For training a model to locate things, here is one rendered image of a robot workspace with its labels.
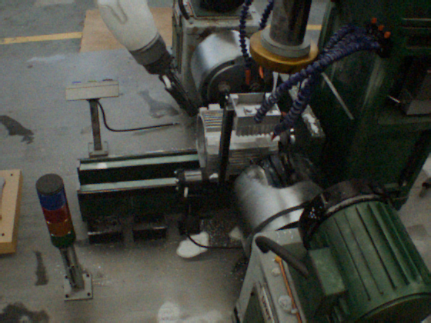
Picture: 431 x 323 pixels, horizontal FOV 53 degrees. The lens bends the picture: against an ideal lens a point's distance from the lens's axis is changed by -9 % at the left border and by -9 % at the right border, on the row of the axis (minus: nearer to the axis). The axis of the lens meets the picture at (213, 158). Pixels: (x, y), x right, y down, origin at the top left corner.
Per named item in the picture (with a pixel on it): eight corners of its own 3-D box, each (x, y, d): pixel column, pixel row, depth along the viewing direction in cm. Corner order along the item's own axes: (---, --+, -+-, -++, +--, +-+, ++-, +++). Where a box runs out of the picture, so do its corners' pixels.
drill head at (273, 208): (300, 190, 138) (319, 124, 120) (349, 309, 109) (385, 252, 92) (218, 199, 133) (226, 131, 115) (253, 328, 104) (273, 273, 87)
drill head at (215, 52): (245, 65, 184) (252, 10, 167) (272, 124, 158) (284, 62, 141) (182, 68, 179) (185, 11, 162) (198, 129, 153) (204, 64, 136)
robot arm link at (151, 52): (155, 21, 116) (167, 38, 120) (125, 38, 117) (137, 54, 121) (159, 38, 109) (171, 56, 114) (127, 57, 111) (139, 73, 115)
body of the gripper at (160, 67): (167, 56, 114) (185, 81, 120) (164, 39, 120) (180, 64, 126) (141, 70, 115) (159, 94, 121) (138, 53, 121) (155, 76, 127)
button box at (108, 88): (119, 96, 149) (118, 80, 148) (119, 96, 142) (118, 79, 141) (67, 101, 146) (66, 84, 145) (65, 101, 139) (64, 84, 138)
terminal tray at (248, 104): (267, 111, 138) (270, 91, 133) (277, 135, 130) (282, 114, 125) (227, 113, 135) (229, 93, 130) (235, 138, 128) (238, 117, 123)
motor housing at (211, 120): (256, 141, 151) (265, 92, 138) (272, 184, 138) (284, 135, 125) (194, 144, 147) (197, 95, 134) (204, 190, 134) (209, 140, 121)
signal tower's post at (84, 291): (91, 274, 124) (68, 167, 95) (93, 298, 118) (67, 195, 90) (63, 275, 122) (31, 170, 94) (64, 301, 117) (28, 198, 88)
